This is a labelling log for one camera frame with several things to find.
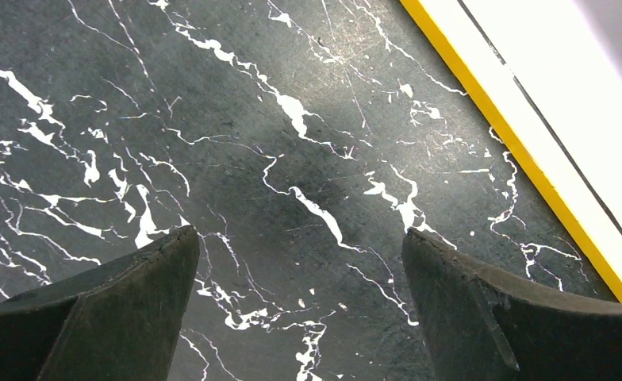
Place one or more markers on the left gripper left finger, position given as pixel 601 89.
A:
pixel 118 321

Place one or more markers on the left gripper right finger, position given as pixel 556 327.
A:
pixel 480 322

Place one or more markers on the yellow wooden picture frame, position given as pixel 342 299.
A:
pixel 547 76

